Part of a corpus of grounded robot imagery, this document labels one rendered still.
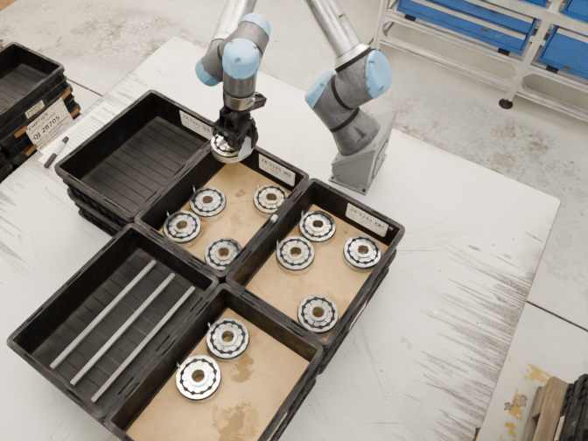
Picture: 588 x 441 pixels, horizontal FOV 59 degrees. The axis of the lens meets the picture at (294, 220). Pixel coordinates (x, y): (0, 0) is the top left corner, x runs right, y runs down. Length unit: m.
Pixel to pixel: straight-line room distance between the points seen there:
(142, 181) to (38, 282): 0.41
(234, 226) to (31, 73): 1.44
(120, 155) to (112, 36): 1.95
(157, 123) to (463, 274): 1.06
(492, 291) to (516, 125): 1.70
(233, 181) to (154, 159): 0.26
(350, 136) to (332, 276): 0.45
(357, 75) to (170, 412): 0.98
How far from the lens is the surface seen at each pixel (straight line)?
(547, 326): 2.52
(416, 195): 1.76
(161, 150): 1.68
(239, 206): 1.51
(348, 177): 1.69
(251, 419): 1.26
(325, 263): 1.41
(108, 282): 1.45
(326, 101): 1.56
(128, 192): 1.59
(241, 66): 1.14
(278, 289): 1.37
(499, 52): 3.11
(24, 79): 2.61
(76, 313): 1.43
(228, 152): 1.40
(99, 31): 3.63
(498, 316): 1.61
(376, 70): 1.49
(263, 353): 1.30
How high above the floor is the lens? 2.06
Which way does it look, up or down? 56 degrees down
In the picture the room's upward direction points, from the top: 4 degrees clockwise
